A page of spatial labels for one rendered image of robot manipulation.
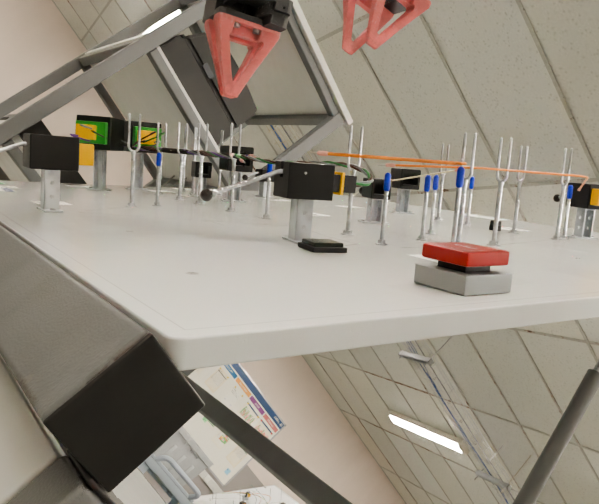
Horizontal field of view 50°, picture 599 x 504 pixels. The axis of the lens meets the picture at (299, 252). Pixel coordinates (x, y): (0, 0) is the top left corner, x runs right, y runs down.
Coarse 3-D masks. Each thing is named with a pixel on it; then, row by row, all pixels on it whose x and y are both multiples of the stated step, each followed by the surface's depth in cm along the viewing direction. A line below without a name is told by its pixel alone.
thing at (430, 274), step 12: (420, 264) 53; (432, 264) 54; (420, 276) 53; (432, 276) 52; (444, 276) 51; (456, 276) 50; (468, 276) 49; (480, 276) 50; (492, 276) 51; (504, 276) 52; (444, 288) 51; (456, 288) 50; (468, 288) 49; (480, 288) 50; (492, 288) 51; (504, 288) 52
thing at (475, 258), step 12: (432, 252) 52; (444, 252) 51; (456, 252) 50; (468, 252) 49; (480, 252) 50; (492, 252) 51; (504, 252) 52; (444, 264) 53; (456, 264) 50; (468, 264) 49; (480, 264) 50; (492, 264) 51; (504, 264) 52
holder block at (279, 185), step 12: (276, 168) 73; (288, 168) 70; (300, 168) 70; (312, 168) 71; (324, 168) 72; (276, 180) 73; (288, 180) 70; (300, 180) 71; (312, 180) 71; (324, 180) 72; (276, 192) 73; (288, 192) 70; (300, 192) 71; (312, 192) 72; (324, 192) 72
